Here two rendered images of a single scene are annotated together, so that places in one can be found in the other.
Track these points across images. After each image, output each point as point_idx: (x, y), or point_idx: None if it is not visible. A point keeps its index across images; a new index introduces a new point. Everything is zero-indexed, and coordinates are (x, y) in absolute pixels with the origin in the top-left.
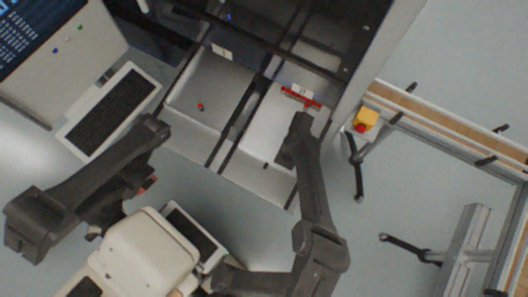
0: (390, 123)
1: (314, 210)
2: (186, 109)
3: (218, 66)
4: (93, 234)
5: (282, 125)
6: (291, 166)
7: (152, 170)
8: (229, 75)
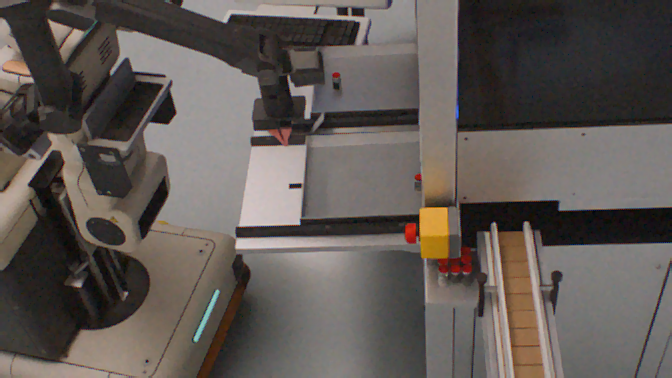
0: (477, 309)
1: None
2: (327, 76)
3: (415, 76)
4: None
5: (373, 176)
6: (257, 118)
7: (177, 2)
8: (410, 92)
